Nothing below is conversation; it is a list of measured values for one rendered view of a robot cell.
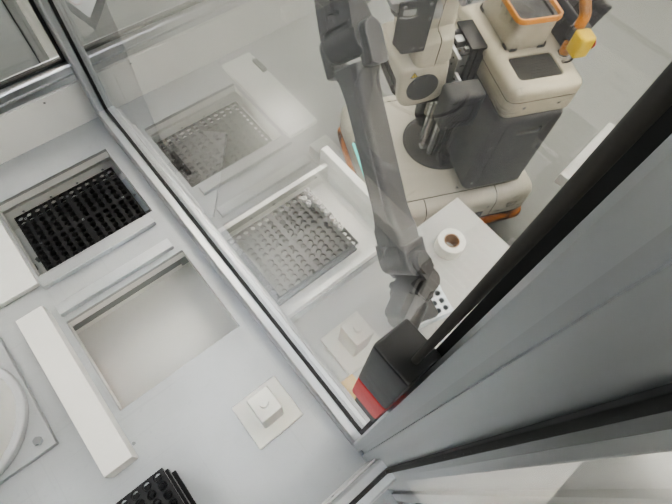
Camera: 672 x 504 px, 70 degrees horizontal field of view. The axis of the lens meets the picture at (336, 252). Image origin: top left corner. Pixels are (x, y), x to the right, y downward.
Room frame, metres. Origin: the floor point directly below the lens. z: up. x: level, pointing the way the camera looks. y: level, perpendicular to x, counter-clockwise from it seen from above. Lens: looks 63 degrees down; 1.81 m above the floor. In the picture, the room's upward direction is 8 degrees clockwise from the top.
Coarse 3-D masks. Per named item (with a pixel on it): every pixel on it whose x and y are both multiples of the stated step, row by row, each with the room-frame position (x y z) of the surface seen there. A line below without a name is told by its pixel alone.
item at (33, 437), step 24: (0, 360) 0.14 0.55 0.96; (0, 384) 0.09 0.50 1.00; (24, 384) 0.10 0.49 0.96; (0, 408) 0.06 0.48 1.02; (24, 408) 0.07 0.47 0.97; (0, 432) 0.02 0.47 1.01; (24, 432) 0.03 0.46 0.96; (48, 432) 0.04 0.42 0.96; (0, 456) -0.01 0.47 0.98; (24, 456) 0.00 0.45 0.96; (0, 480) -0.04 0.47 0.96
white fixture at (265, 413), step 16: (272, 384) 0.16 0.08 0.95; (256, 400) 0.12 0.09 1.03; (272, 400) 0.12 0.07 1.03; (288, 400) 0.14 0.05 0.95; (240, 416) 0.10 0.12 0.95; (256, 416) 0.10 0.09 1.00; (272, 416) 0.10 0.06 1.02; (288, 416) 0.11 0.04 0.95; (256, 432) 0.08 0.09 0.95; (272, 432) 0.08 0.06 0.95
